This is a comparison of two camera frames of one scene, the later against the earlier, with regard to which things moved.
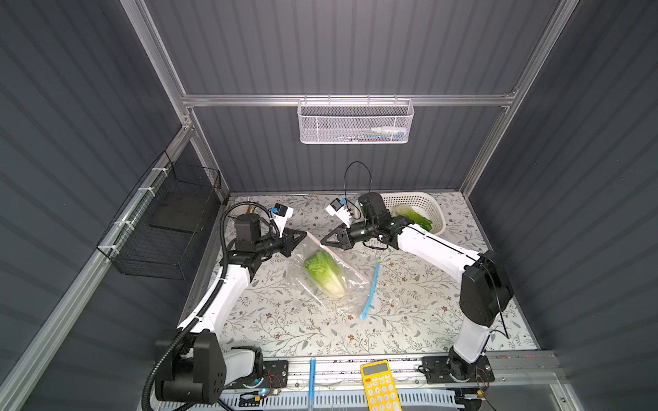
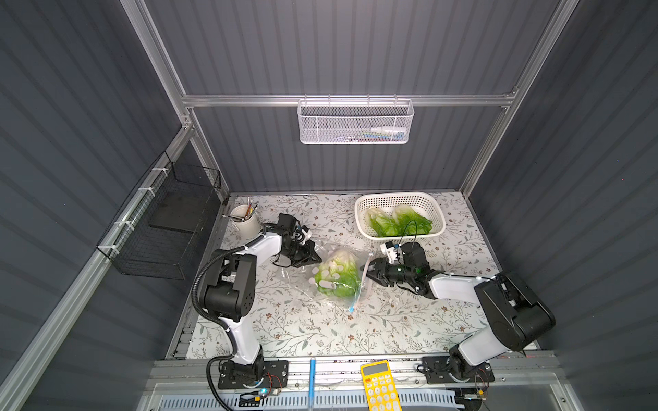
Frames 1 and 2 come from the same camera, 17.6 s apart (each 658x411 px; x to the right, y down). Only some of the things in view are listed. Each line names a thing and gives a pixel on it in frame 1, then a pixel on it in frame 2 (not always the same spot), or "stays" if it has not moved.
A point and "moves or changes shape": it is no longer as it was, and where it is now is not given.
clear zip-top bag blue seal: [343, 282] moves or changes shape
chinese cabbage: [409, 213] stays
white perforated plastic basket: [424, 203] stays
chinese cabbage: [323, 269] moves or changes shape
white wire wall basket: [355, 122] stays
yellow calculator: [380, 390] stays
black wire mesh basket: [156, 231] stays
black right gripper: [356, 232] → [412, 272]
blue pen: [312, 383] stays
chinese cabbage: [402, 210] moves or changes shape
